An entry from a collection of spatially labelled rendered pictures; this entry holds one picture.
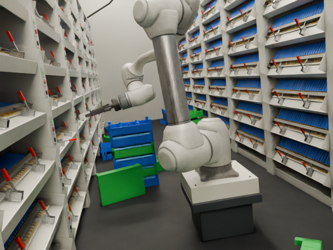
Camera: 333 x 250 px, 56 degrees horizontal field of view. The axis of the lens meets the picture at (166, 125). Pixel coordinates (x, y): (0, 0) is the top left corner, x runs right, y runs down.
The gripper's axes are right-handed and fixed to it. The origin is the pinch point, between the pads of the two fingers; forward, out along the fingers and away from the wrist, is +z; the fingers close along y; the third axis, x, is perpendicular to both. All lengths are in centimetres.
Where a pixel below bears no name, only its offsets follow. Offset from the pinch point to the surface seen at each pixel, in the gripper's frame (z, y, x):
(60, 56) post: 2.6, 15.8, 36.5
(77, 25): -6, 156, 76
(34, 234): 18, -81, -24
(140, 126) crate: -27, 35, -23
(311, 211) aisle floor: -93, -41, -82
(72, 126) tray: 11.9, 15.4, -4.7
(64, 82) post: 6.1, 15.8, 21.8
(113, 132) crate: -8.8, 34.9, -20.0
